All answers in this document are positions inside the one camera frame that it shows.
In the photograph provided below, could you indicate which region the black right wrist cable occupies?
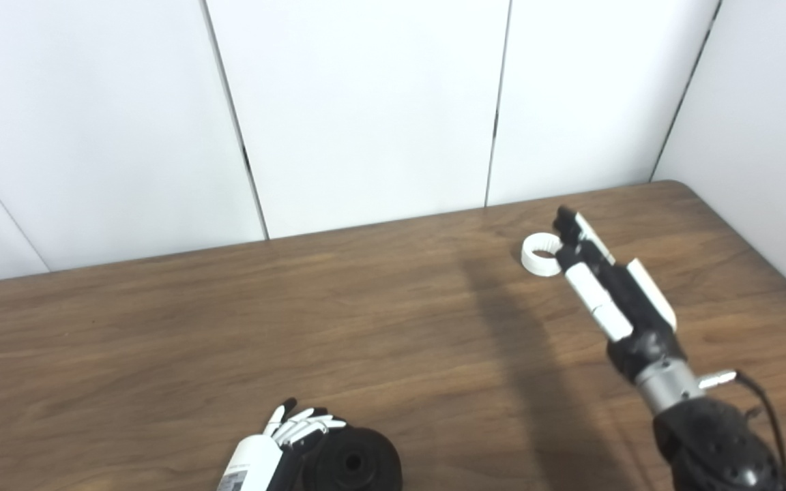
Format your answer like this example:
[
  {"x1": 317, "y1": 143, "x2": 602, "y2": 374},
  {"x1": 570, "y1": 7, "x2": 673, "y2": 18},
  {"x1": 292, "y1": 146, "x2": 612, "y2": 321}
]
[{"x1": 734, "y1": 370, "x2": 786, "y2": 486}]

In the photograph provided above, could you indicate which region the round black part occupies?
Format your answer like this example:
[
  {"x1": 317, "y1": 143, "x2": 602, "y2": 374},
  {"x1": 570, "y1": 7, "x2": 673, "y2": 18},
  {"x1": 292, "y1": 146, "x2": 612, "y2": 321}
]
[{"x1": 301, "y1": 427, "x2": 404, "y2": 491}]

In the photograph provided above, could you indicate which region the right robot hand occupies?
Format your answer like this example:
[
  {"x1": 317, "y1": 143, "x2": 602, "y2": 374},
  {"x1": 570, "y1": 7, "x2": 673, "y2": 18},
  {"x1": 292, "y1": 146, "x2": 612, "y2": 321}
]
[{"x1": 552, "y1": 206, "x2": 687, "y2": 383}]

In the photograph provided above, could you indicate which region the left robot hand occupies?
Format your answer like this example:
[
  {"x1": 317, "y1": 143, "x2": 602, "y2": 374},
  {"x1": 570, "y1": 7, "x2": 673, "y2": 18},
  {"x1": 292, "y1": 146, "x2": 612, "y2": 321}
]
[{"x1": 216, "y1": 399, "x2": 347, "y2": 491}]

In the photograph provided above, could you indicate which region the white ring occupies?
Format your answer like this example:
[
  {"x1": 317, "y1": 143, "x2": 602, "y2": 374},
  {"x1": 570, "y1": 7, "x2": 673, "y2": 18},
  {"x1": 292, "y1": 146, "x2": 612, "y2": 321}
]
[{"x1": 521, "y1": 233, "x2": 564, "y2": 278}]

